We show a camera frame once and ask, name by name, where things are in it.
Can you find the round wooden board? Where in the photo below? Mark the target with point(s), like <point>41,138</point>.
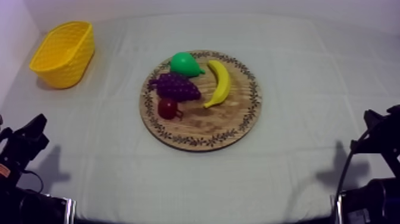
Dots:
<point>215,125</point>

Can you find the green toy pear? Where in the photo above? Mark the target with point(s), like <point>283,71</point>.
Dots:
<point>184,64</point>

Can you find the yellow plastic basket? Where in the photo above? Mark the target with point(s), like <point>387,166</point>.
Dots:
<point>64,53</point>

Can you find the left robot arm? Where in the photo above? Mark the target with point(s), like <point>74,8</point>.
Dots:
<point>22,206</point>

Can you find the small red fruit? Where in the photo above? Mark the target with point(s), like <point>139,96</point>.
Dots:
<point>167,109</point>

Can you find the purple toy grapes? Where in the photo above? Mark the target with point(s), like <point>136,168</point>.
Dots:
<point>176,87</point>

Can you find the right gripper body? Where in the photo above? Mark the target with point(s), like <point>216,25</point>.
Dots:
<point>382,137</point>

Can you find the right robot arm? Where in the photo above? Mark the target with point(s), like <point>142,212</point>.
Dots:
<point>372,200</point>

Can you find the yellow toy banana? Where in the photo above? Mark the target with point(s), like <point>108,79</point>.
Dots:
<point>222,84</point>

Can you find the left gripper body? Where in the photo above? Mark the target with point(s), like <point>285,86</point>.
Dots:
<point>18,147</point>

